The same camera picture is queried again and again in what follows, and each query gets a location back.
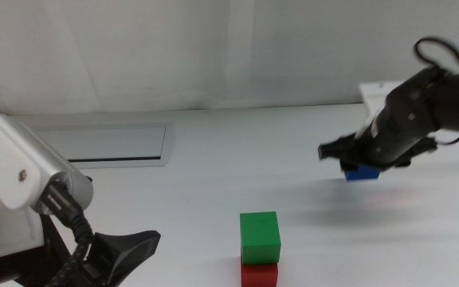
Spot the blue cube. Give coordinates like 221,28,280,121
343,164,382,183

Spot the green cube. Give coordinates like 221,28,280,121
239,210,282,266

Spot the red cube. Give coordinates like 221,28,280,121
240,261,280,287

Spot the white curtain backdrop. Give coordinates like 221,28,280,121
0,0,459,117

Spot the thin black cable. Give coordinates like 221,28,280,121
413,36,459,146

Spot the silver table cable hatch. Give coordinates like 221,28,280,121
33,122,177,169

